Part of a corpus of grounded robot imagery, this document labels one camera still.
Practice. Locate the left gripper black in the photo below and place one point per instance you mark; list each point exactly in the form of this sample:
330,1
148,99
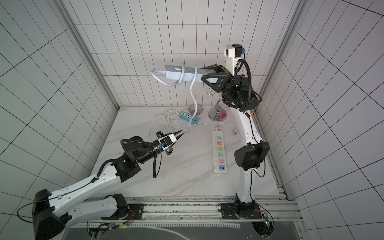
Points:
169,152

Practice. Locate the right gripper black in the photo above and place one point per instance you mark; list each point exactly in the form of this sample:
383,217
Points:
226,80

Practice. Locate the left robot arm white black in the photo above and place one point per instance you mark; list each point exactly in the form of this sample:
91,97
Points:
53,212

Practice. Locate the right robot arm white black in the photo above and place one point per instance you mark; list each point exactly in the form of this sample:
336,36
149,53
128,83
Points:
251,157

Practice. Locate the teal power strip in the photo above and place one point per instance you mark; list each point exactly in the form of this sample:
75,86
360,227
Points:
188,117

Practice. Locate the white multicolour power strip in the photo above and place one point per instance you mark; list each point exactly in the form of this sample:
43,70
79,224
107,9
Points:
219,156

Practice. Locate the purple striped glass bowl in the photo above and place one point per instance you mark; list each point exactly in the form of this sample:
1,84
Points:
195,108

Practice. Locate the chrome glass holder stand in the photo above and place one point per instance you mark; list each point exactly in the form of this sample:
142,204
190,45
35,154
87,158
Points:
217,113

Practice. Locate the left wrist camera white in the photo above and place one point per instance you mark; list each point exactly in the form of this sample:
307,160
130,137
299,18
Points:
166,140

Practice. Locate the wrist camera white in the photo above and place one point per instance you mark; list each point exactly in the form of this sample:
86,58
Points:
232,53
166,140

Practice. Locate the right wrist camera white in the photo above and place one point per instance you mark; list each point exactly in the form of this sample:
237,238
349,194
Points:
232,53

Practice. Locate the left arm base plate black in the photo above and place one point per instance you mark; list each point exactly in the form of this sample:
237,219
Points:
134,211

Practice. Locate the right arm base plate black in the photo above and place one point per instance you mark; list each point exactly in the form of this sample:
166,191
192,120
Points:
240,211

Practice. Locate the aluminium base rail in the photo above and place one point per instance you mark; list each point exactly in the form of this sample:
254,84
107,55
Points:
206,209

